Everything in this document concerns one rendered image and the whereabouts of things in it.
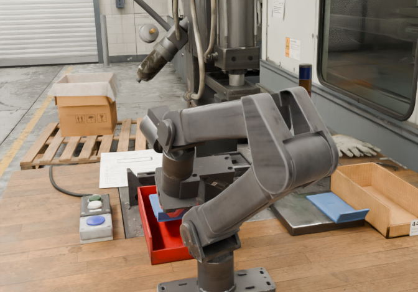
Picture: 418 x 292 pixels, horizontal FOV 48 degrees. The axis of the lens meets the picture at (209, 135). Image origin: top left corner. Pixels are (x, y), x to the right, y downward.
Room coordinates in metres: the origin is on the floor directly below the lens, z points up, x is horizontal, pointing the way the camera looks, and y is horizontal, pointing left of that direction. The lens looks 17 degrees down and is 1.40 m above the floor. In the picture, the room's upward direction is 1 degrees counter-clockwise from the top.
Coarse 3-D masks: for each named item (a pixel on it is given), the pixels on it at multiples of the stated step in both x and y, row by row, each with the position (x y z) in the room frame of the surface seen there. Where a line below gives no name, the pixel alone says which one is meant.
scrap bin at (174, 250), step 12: (144, 192) 1.03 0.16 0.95; (156, 192) 1.04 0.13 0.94; (144, 204) 1.03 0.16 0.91; (144, 216) 0.88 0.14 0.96; (144, 228) 0.89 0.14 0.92; (156, 228) 0.92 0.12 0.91; (168, 228) 0.92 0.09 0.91; (156, 240) 0.87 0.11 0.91; (168, 240) 0.87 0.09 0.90; (180, 240) 0.87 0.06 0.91; (156, 252) 0.79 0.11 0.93; (168, 252) 0.79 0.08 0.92; (180, 252) 0.80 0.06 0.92; (156, 264) 0.79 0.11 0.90
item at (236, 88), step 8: (208, 72) 1.31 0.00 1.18; (216, 72) 1.32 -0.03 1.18; (232, 72) 1.11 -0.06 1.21; (240, 72) 1.11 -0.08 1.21; (208, 80) 1.24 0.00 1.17; (216, 80) 1.18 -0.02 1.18; (224, 80) 1.20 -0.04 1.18; (232, 80) 1.11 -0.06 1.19; (240, 80) 1.11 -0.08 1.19; (216, 88) 1.16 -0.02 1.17; (224, 88) 1.09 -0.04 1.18; (232, 88) 1.08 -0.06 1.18; (240, 88) 1.07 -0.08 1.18; (248, 88) 1.07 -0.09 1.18; (256, 88) 1.08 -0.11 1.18; (216, 96) 1.12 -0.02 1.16; (224, 96) 1.09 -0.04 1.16; (232, 96) 1.06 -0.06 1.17; (240, 96) 1.07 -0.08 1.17; (192, 104) 1.14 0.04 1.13; (200, 104) 1.10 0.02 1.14; (208, 104) 1.10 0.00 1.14
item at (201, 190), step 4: (236, 172) 1.08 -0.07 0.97; (240, 172) 1.08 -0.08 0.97; (244, 172) 1.08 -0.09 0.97; (236, 176) 1.08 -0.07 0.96; (240, 176) 1.08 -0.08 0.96; (200, 180) 1.09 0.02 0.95; (200, 184) 1.09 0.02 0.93; (204, 184) 1.06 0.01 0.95; (208, 184) 1.06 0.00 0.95; (228, 184) 1.07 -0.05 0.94; (200, 188) 1.10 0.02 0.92; (204, 188) 1.06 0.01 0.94; (208, 188) 1.06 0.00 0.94; (212, 188) 1.06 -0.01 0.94; (216, 188) 1.06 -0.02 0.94; (224, 188) 1.07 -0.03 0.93; (200, 192) 1.10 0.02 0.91; (204, 192) 1.06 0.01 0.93; (208, 192) 1.06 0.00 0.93; (212, 192) 1.06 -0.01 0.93; (216, 192) 1.06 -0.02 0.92; (220, 192) 1.07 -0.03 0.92; (204, 196) 1.06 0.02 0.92; (208, 196) 1.06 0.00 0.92; (212, 196) 1.06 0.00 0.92; (204, 200) 1.06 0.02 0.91
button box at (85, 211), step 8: (56, 184) 1.18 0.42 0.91; (64, 192) 1.14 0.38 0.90; (72, 192) 1.12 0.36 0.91; (88, 200) 1.02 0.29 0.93; (104, 200) 1.02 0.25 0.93; (80, 208) 0.99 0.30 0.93; (88, 208) 0.98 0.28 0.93; (96, 208) 0.98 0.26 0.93; (104, 208) 0.98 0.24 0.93; (80, 216) 0.95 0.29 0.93; (88, 216) 0.95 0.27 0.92
